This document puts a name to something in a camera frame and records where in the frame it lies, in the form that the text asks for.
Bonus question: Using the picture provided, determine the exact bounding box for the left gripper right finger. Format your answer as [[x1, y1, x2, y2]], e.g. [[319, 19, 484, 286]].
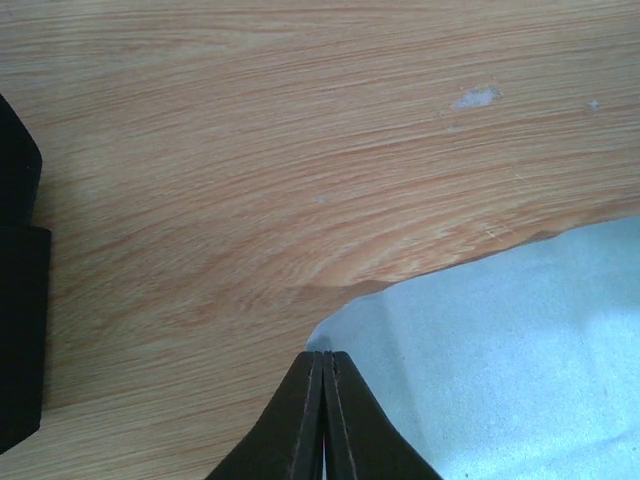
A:
[[323, 352, 440, 480]]

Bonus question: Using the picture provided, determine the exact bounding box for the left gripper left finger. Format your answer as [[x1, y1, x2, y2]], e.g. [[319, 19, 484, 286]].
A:
[[208, 352, 324, 480]]

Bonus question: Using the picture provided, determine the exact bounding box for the blue cleaning cloth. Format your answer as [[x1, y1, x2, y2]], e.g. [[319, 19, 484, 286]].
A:
[[307, 217, 639, 479]]

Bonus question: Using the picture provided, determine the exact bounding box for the black glasses case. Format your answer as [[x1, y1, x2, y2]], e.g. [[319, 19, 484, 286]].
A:
[[0, 99, 52, 452]]

